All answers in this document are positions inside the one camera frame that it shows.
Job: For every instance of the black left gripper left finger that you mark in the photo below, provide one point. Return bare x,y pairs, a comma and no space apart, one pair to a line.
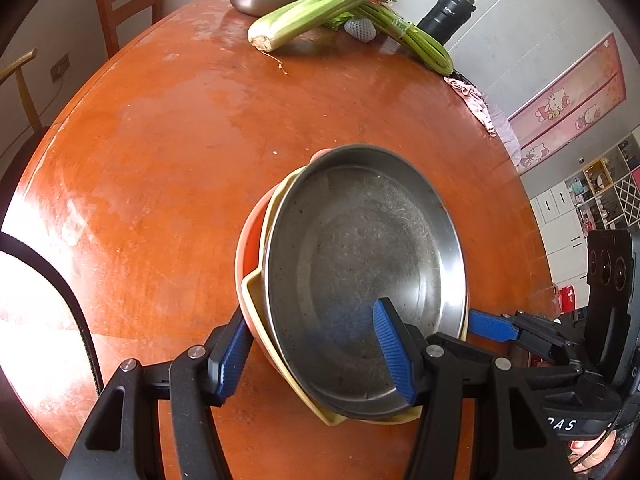
200,379

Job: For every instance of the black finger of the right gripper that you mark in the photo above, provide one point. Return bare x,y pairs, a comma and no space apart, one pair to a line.
520,374

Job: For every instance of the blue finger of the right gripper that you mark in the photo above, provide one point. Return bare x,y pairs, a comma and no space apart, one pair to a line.
498,328

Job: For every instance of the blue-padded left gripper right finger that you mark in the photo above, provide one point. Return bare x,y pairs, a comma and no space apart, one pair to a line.
434,373

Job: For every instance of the yellow shell-shaped plate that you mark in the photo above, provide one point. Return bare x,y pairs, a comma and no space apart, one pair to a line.
253,294

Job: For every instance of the orange bear-shaped plate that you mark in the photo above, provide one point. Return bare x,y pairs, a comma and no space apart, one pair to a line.
246,257

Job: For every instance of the steel pan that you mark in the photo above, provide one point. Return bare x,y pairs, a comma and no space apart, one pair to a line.
357,225

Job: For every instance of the red kids stool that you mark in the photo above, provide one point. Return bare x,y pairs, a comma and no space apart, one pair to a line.
566,299

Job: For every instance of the black induction cooker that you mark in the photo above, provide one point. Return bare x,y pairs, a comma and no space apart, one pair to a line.
612,327

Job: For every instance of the white shelf cabinet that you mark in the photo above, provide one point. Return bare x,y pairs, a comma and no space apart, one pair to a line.
603,194

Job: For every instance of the lilac garment on chair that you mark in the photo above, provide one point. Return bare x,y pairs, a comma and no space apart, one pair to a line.
504,130

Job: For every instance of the pink crumpled cloth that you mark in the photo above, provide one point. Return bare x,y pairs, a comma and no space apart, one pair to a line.
474,101

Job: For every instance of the pink Hello Kitty curtain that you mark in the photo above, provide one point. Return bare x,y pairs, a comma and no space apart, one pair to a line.
582,95

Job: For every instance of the black thermos bottle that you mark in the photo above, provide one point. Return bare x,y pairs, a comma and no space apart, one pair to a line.
446,17

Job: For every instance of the white foam net fruit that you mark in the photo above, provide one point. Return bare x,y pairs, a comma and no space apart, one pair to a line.
360,29

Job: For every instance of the celery bunch back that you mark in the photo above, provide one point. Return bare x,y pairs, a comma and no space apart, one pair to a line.
425,47

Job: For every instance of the celery stalk front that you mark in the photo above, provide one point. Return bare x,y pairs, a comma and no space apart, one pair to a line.
277,28

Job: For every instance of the wall power socket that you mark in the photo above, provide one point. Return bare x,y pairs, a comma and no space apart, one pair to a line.
59,68

